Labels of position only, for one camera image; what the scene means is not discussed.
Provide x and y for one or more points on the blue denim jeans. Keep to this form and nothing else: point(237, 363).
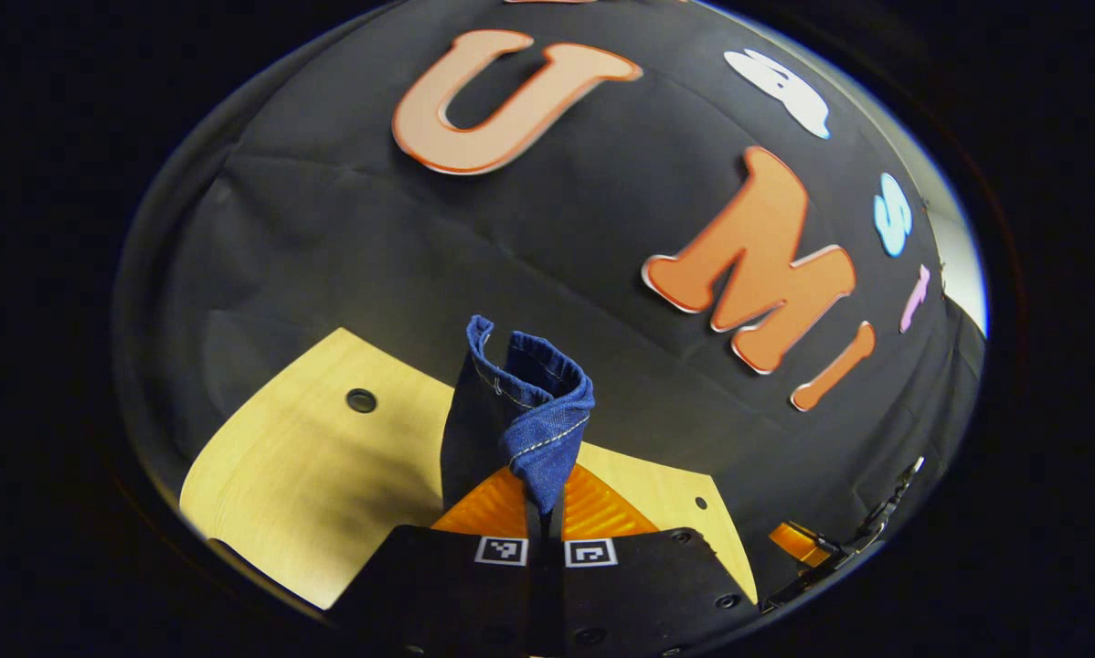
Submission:
point(529, 411)

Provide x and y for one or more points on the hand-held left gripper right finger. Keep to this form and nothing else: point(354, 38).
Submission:
point(639, 585)

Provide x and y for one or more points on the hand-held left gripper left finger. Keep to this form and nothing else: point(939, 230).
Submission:
point(447, 585)

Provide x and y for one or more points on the black backdrop cloth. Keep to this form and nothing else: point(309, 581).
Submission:
point(328, 228)

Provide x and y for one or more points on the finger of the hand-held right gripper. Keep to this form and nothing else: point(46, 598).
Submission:
point(799, 541)

